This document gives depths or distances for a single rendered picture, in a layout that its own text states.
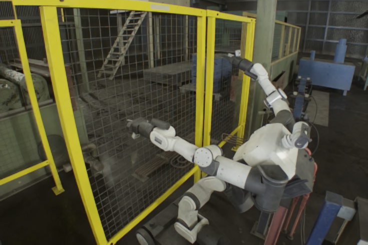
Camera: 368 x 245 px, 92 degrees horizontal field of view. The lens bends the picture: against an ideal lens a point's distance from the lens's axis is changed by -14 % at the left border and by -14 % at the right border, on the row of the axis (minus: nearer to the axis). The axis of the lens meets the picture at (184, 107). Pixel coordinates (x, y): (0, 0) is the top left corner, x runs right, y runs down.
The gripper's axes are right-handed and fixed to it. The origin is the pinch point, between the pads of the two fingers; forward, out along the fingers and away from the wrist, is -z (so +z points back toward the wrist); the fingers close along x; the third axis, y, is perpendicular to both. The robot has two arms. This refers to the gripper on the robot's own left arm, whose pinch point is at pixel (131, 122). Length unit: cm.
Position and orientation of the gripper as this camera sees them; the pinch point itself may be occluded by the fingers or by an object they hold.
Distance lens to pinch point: 116.1
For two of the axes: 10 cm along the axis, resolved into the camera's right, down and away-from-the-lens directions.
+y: 0.0, 9.3, 3.6
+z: 8.1, 2.1, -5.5
